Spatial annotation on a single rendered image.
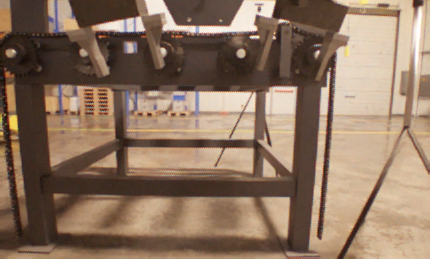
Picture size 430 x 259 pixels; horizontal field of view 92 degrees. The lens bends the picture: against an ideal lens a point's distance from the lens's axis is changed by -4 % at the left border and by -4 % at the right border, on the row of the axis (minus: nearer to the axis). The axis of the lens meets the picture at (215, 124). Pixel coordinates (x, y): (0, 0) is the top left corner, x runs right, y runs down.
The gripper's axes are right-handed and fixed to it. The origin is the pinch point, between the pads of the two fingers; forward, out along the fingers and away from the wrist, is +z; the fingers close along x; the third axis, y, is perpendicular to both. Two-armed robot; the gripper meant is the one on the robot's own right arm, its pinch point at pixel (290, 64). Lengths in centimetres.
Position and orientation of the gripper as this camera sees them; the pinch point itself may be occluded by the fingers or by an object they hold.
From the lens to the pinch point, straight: 51.2
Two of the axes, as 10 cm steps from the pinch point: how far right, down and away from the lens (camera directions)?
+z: -1.9, 8.6, 4.8
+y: 1.2, 5.1, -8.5
